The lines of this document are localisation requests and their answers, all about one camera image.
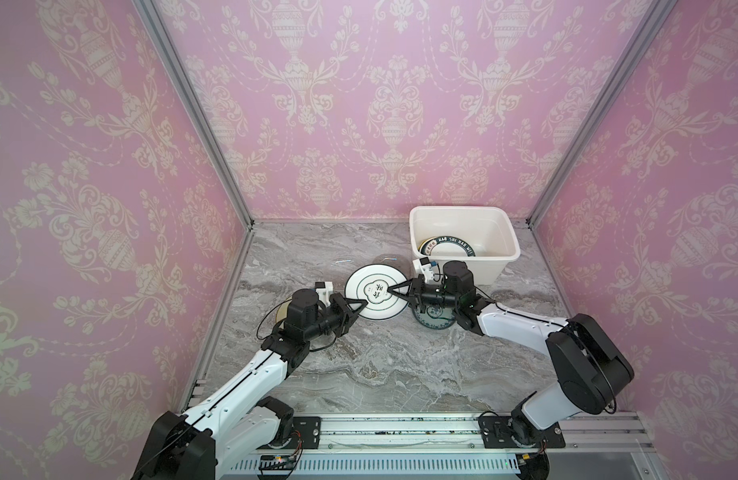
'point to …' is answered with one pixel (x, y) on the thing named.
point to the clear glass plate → (395, 259)
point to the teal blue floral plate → (434, 316)
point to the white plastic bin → (484, 237)
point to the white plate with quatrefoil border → (371, 283)
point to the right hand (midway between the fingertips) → (389, 291)
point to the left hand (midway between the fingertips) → (371, 306)
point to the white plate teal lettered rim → (425, 249)
